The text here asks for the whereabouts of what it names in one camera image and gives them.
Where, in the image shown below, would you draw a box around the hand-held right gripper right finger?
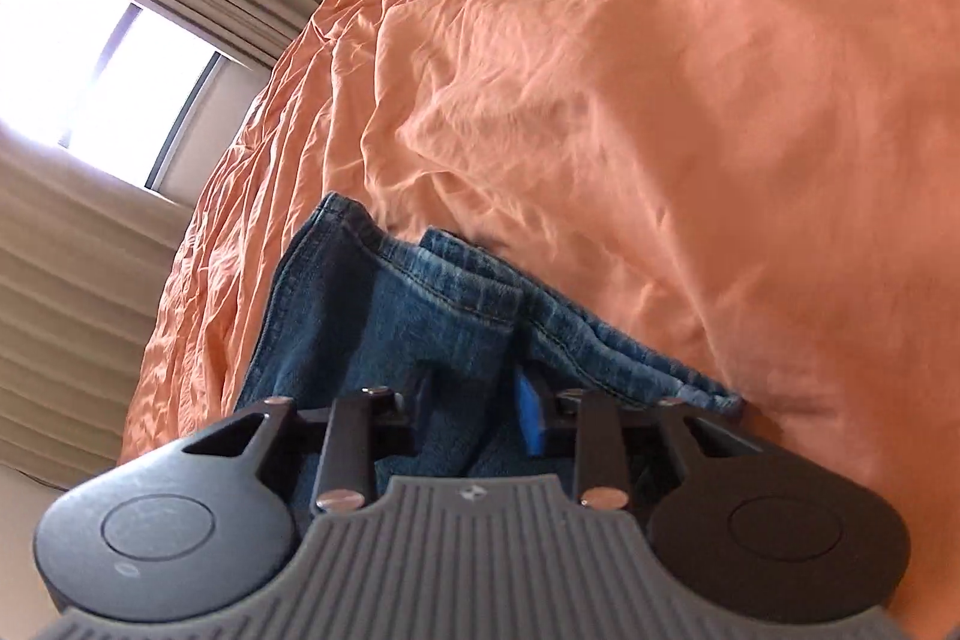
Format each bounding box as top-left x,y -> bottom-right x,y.
513,368 -> 752,511

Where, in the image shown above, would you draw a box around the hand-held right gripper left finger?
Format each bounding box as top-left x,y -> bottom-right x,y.
180,372 -> 437,515

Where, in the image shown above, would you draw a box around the blue denim pants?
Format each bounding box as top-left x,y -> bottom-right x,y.
232,190 -> 747,515

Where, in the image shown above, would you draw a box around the orange bed sheet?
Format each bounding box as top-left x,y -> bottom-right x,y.
118,0 -> 960,615

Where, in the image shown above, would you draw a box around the window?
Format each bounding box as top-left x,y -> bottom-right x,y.
0,0 -> 227,193

